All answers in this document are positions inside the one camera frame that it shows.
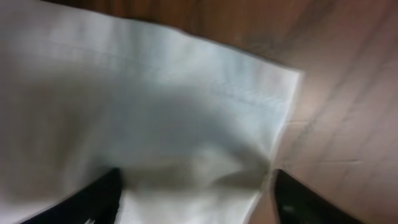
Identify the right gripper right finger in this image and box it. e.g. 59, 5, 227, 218
272, 169, 363, 224

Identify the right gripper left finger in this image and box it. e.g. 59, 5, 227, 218
22, 168, 122, 224

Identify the white t-shirt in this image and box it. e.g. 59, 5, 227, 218
1, 1, 302, 223

